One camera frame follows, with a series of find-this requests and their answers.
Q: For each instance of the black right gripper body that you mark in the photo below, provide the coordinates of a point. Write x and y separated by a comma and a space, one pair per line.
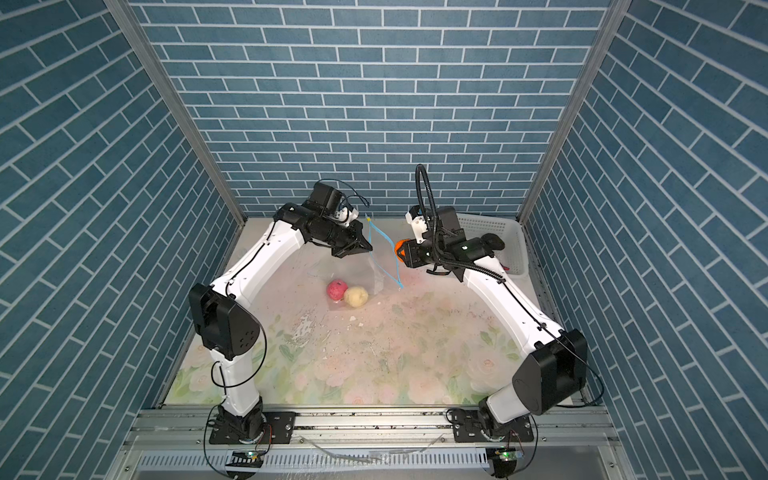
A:
434, 251

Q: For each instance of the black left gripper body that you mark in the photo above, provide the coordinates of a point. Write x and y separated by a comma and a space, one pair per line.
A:
343, 238

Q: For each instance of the orange toy fruit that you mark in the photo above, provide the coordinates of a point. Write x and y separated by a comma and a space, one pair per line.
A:
400, 249

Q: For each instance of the clear zip top bag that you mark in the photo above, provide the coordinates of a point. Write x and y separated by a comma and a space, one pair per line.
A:
378, 271

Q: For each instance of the dark toy avocado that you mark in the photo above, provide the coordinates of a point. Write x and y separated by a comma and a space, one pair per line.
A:
493, 242

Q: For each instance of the pink toy fruit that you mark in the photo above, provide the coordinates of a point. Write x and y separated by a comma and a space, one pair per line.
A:
336, 290

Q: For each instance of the cream toy bun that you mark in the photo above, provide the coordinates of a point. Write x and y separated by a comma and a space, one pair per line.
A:
356, 296

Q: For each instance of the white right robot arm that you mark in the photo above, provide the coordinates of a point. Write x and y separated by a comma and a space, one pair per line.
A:
554, 363

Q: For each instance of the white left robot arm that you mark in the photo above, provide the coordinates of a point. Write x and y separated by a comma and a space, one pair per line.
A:
222, 309

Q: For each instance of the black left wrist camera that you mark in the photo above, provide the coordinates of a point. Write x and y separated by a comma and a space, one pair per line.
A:
329, 202

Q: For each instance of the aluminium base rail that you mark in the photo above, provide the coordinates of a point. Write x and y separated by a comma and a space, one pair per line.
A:
423, 442

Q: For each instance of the aluminium right corner post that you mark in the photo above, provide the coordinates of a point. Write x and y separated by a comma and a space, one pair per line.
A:
596, 55

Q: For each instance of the aluminium corner post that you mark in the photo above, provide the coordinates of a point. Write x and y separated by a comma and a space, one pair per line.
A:
129, 25
596, 55

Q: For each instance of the aluminium left corner post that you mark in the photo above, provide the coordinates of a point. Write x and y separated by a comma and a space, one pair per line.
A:
129, 25

